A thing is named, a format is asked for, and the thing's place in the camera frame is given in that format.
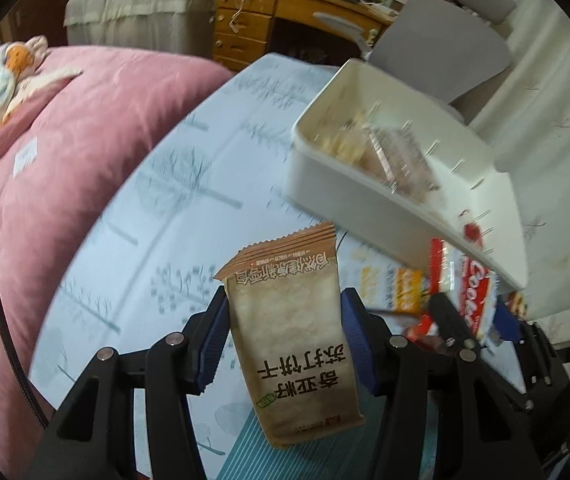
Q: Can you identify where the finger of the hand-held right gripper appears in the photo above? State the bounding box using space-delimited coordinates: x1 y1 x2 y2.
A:
494 299 568 396
427 291 478 356

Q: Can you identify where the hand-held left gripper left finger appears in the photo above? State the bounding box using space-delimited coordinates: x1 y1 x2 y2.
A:
22 285 231 480

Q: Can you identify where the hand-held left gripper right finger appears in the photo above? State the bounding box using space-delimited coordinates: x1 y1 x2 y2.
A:
339 287 548 480

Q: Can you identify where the dark red candy packet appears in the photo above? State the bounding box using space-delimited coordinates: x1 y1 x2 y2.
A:
402 317 446 353

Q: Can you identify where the white red cookie packet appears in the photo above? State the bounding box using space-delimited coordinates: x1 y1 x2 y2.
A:
452 255 503 346

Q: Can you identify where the yellow white snack packet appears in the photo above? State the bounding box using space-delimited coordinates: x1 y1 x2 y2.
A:
360 266 428 315

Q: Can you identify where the brown cracker packet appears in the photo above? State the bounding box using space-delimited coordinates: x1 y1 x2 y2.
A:
214 221 367 463

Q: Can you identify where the small red candy packet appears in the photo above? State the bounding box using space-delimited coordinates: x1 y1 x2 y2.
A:
462 212 484 243

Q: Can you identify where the white plastic bin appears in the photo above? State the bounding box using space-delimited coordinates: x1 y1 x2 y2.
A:
283 57 528 291

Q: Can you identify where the clear cracker packet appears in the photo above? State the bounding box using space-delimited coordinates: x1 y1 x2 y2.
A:
355 120 440 201

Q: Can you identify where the clear bag of yellow snacks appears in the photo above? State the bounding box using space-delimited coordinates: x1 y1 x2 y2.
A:
315 110 381 161

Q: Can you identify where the floral cream curtain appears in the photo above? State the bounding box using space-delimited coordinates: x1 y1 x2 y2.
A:
435 0 570 361

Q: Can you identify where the pink quilt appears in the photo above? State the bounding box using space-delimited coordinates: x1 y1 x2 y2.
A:
0 45 236 411

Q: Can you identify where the grey office chair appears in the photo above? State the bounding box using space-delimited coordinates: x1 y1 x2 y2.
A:
315 0 518 121

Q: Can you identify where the white paper label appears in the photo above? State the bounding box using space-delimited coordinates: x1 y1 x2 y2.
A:
14 142 38 178

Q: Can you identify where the wooden desk with drawers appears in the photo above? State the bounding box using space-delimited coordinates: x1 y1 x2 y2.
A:
212 0 398 73

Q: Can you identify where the pink pillow with cartoon print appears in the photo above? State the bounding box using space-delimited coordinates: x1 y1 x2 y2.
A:
0 35 83 146

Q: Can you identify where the brown wooden door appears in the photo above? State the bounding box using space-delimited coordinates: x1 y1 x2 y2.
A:
0 0 75 48

